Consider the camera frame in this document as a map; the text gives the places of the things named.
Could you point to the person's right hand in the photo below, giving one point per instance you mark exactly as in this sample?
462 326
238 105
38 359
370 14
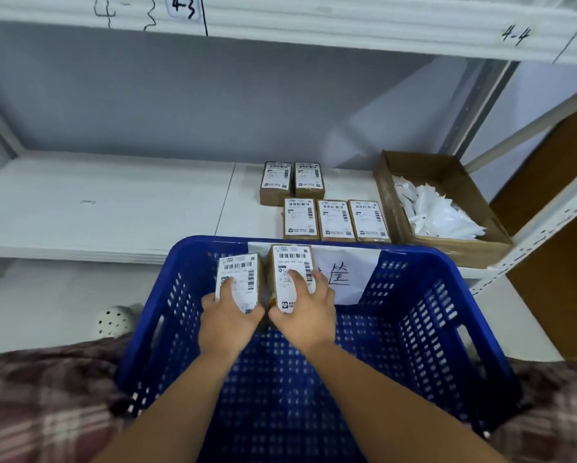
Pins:
305 323

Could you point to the person's left hand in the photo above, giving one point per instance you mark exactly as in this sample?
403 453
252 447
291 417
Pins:
228 327

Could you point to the person's left thumb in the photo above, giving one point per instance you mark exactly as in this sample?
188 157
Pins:
257 317

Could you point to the person's right thumb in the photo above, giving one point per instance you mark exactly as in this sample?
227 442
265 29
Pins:
276 316

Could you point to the person's right middle finger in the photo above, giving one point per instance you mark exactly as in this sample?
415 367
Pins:
320 285

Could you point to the small labelled cardboard parcel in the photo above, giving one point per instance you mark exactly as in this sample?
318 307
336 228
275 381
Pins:
245 277
275 180
300 217
336 219
309 178
288 260
368 220

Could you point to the person's left forearm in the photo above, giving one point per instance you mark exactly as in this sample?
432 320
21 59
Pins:
182 409

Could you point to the person's right forearm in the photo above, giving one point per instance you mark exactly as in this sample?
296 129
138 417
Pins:
380 409

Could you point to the white handwritten paper sheet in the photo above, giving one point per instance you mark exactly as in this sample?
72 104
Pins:
351 274

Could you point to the blue plastic perforated basket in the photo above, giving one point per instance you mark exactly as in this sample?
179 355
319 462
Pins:
414 308

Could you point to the pile of white plastic packets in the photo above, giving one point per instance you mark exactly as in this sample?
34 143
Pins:
438 214

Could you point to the white perforated shoe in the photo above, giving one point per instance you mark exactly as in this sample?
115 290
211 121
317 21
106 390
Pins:
115 322

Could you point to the open brown cardboard box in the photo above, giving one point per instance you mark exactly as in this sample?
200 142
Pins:
443 168

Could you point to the plaid trousers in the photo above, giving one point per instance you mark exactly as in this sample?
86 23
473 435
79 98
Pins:
37 405

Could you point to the brown wooden board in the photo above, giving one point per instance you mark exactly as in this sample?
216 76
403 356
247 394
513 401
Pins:
558 284

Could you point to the white metal shelving rack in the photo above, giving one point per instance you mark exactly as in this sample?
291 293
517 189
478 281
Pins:
365 24

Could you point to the white shelf label sticker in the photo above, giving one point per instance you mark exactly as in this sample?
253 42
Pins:
183 6

